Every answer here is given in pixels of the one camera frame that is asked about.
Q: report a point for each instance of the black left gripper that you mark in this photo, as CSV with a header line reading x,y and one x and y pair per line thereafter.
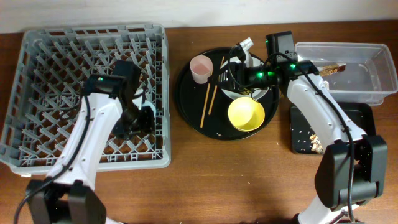
x,y
147,124

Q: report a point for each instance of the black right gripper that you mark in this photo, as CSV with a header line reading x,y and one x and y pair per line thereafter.
x,y
236,69

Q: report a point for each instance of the pink cup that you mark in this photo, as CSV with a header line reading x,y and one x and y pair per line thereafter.
x,y
201,68

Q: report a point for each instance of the yellow bowl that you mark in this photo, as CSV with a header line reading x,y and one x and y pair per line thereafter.
x,y
246,114

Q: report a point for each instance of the brown Nescafe Gold sachet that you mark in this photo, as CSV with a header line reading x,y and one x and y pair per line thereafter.
x,y
331,69

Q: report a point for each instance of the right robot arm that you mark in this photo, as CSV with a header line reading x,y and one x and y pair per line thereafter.
x,y
353,166

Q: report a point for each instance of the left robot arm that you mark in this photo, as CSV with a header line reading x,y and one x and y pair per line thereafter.
x,y
110,105

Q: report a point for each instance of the grey dishwasher rack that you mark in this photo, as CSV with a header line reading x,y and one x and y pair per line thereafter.
x,y
51,69

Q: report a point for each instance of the clear plastic waste bin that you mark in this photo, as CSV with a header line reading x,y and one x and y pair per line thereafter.
x,y
369,75

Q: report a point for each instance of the left wooden chopstick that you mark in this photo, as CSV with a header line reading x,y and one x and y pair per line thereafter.
x,y
205,104

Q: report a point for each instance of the wooden chopstick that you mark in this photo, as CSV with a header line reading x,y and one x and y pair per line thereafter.
x,y
215,90
205,104

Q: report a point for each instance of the grey plate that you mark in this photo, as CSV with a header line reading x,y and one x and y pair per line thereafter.
x,y
236,93

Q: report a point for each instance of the right wooden chopstick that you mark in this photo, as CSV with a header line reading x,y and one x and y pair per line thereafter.
x,y
215,90

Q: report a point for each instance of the round black tray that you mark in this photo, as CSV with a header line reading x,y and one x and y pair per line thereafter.
x,y
190,99

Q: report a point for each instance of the food scraps and rice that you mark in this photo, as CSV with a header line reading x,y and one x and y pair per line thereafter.
x,y
316,146

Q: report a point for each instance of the black rectangular tray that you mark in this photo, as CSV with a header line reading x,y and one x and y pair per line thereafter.
x,y
360,113

